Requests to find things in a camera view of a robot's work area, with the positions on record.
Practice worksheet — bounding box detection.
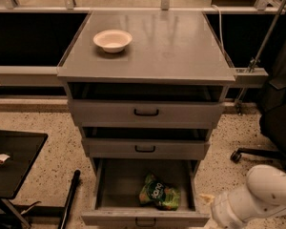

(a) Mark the black pole on floor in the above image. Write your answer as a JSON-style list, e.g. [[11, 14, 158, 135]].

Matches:
[[58, 170, 81, 229]]

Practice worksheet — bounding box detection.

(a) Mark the green rice chip bag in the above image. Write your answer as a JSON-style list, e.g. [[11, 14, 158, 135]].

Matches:
[[139, 173, 181, 211]]

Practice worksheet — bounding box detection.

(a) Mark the white paper bowl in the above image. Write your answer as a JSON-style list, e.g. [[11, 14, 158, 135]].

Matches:
[[93, 30, 133, 53]]

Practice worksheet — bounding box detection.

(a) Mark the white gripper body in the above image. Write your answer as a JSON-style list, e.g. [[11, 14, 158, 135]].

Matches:
[[210, 192, 245, 229]]

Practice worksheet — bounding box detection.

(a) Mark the metal diagonal rod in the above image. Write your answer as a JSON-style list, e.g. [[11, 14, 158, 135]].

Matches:
[[235, 0, 286, 115]]

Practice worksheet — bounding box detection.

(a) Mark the small white red tag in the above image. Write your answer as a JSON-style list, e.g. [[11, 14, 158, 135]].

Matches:
[[0, 154, 10, 164]]

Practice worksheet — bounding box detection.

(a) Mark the grey top drawer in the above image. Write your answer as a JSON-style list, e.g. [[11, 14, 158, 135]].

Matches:
[[67, 82, 223, 129]]

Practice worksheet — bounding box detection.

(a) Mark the grey metal rail frame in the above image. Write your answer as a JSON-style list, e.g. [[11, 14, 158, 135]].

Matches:
[[0, 66, 62, 87]]

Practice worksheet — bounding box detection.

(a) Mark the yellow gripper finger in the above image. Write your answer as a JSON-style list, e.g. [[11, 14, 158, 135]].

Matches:
[[199, 194, 215, 205]]

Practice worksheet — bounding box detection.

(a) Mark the black office chair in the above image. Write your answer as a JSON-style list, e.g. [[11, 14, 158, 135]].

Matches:
[[230, 41, 286, 171]]

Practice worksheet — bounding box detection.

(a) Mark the black small side table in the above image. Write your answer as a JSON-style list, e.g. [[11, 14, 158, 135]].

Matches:
[[0, 130, 48, 229]]

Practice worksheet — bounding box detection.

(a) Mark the grey bottom drawer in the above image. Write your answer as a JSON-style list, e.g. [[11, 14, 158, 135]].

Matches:
[[82, 158, 210, 229]]

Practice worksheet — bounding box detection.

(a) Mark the white cable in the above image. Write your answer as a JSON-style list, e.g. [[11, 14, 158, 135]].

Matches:
[[211, 4, 227, 59]]

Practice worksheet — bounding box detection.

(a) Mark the grey middle drawer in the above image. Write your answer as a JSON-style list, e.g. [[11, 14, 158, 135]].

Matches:
[[82, 127, 210, 160]]

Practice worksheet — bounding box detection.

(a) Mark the grey drawer cabinet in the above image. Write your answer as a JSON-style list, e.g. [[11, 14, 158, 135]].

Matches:
[[56, 9, 238, 174]]

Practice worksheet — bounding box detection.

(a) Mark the grey drawer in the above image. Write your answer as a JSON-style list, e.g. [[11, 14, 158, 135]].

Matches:
[[67, 82, 223, 129], [82, 158, 210, 229], [82, 127, 210, 160]]

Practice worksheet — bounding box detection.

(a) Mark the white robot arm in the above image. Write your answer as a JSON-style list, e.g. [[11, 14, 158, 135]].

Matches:
[[199, 165, 286, 229]]

